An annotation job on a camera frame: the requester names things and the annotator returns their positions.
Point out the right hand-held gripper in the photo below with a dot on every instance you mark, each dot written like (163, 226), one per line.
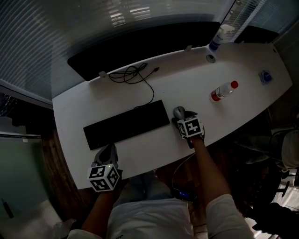
(191, 127)

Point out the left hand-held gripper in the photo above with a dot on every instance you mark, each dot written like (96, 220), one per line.
(105, 175)

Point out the grey computer mouse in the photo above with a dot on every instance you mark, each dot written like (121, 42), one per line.
(179, 112)

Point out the black keyboard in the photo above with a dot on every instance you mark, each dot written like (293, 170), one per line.
(126, 124)

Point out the person's right forearm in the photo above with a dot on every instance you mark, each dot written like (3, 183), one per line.
(208, 168)

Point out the person's left forearm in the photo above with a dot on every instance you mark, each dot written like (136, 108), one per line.
(98, 210)

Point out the clear red-capped water bottle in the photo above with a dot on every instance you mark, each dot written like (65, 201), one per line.
(224, 91)

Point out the person's white shirt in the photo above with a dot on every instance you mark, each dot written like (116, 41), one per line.
(151, 219)

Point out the black device with blue display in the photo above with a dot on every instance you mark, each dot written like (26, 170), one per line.
(183, 193)

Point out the wide black desk divider panel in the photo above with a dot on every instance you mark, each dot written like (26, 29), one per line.
(140, 46)

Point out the white spray bottle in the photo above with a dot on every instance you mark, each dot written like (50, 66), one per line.
(219, 38)

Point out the small blue packet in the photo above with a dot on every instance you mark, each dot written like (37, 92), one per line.
(265, 77)

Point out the black pen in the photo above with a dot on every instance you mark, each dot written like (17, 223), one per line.
(7, 207)

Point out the narrow black desk divider panel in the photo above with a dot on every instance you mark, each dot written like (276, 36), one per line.
(257, 35)

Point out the white cloth bag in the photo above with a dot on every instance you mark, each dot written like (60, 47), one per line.
(290, 147)

